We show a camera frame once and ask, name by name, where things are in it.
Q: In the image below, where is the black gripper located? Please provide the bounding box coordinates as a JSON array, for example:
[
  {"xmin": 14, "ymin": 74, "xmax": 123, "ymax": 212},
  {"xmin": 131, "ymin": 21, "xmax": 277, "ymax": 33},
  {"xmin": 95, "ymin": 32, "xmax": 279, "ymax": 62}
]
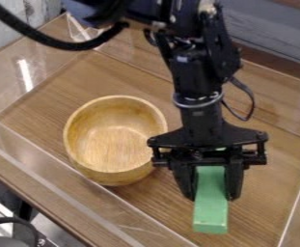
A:
[{"xmin": 147, "ymin": 102, "xmax": 269, "ymax": 201}]

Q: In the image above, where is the green rectangular block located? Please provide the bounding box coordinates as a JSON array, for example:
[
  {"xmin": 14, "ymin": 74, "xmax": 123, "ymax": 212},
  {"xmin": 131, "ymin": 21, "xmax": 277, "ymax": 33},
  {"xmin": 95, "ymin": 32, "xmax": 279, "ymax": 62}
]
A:
[{"xmin": 193, "ymin": 166, "xmax": 229, "ymax": 234}]

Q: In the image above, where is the brown wooden bowl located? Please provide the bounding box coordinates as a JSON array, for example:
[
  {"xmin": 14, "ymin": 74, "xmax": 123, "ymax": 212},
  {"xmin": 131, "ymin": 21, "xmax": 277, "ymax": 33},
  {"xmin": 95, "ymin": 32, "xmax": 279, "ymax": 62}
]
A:
[{"xmin": 63, "ymin": 95, "xmax": 169, "ymax": 186}]

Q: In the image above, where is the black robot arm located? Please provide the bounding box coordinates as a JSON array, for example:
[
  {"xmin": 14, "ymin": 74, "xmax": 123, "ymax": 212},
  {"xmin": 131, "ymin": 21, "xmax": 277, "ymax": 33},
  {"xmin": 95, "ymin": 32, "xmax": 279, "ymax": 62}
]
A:
[{"xmin": 63, "ymin": 0, "xmax": 269, "ymax": 201}]

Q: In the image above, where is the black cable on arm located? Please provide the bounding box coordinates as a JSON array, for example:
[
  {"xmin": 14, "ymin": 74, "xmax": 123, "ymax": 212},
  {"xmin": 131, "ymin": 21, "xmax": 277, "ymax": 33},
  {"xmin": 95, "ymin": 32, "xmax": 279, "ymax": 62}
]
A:
[{"xmin": 221, "ymin": 76, "xmax": 257, "ymax": 123}]

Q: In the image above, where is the clear acrylic tray enclosure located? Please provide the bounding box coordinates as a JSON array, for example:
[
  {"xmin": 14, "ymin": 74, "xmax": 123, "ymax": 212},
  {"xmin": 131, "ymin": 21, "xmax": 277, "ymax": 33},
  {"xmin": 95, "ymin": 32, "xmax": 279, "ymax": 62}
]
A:
[{"xmin": 0, "ymin": 11, "xmax": 300, "ymax": 247}]

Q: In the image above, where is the black metal bracket with bolt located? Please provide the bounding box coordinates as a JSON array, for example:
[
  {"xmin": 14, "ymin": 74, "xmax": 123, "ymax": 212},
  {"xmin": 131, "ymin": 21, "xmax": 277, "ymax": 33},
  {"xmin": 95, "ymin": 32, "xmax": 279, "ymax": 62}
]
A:
[{"xmin": 14, "ymin": 223, "xmax": 59, "ymax": 247}]

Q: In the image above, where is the clear acrylic corner bracket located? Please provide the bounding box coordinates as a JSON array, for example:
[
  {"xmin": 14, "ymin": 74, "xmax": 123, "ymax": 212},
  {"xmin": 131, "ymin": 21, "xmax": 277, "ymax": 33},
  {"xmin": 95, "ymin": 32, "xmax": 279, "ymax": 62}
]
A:
[{"xmin": 66, "ymin": 14, "xmax": 106, "ymax": 42}]

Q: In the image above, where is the black cable lower left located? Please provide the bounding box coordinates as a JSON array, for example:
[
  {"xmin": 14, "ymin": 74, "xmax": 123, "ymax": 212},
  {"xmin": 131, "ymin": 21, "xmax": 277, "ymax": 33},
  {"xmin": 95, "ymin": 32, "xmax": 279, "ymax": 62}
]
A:
[{"xmin": 0, "ymin": 217, "xmax": 41, "ymax": 247}]

